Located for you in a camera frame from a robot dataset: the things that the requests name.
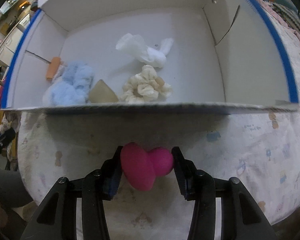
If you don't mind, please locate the white kitchen cabinet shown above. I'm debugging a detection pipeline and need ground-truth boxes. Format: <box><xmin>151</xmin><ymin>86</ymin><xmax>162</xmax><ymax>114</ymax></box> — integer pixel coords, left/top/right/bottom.
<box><xmin>0</xmin><ymin>14</ymin><xmax>30</xmax><ymax>67</ymax></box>

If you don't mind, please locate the orange foam roll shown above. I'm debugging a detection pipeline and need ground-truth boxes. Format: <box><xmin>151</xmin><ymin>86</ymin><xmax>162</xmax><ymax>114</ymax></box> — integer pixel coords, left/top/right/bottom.
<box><xmin>45</xmin><ymin>57</ymin><xmax>61</xmax><ymax>81</ymax></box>

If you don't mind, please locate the floral patterned bed quilt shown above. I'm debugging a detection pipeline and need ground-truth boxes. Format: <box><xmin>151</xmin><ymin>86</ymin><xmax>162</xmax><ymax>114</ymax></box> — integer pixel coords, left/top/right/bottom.
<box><xmin>10</xmin><ymin>0</ymin><xmax>300</xmax><ymax>239</ymax></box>

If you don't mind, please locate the beige wedge sponge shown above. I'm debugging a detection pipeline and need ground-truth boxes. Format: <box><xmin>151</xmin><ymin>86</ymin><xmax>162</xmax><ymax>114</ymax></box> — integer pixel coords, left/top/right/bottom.
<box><xmin>88</xmin><ymin>80</ymin><xmax>119</xmax><ymax>103</ymax></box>

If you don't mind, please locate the cream fabric scrunchie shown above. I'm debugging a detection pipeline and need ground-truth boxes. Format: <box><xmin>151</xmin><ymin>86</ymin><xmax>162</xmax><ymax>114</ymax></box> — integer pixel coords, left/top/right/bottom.
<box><xmin>120</xmin><ymin>65</ymin><xmax>173</xmax><ymax>103</ymax></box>

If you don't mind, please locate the light blue fluffy sock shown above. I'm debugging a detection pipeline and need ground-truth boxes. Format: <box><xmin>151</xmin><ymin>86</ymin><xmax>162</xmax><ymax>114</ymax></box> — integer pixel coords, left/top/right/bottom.
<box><xmin>42</xmin><ymin>62</ymin><xmax>95</xmax><ymax>107</ymax></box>

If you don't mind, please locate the magenta heart sponge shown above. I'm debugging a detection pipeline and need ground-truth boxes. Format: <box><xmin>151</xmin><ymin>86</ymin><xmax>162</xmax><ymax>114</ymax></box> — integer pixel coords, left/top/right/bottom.
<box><xmin>120</xmin><ymin>142</ymin><xmax>174</xmax><ymax>191</ymax></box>

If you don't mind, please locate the white tissue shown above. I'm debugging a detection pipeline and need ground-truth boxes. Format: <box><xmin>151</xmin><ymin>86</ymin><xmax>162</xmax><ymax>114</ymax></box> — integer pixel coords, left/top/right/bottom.
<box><xmin>116</xmin><ymin>33</ymin><xmax>174</xmax><ymax>68</ymax></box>

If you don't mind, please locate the black white striped cloth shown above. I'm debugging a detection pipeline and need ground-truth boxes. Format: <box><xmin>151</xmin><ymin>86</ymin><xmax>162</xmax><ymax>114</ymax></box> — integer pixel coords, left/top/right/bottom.
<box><xmin>270</xmin><ymin>3</ymin><xmax>300</xmax><ymax>34</ymax></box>

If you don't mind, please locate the white cardboard box blue tape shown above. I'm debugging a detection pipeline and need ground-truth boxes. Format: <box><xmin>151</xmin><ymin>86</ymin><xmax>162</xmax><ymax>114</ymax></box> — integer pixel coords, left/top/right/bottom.
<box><xmin>1</xmin><ymin>0</ymin><xmax>299</xmax><ymax>114</ymax></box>

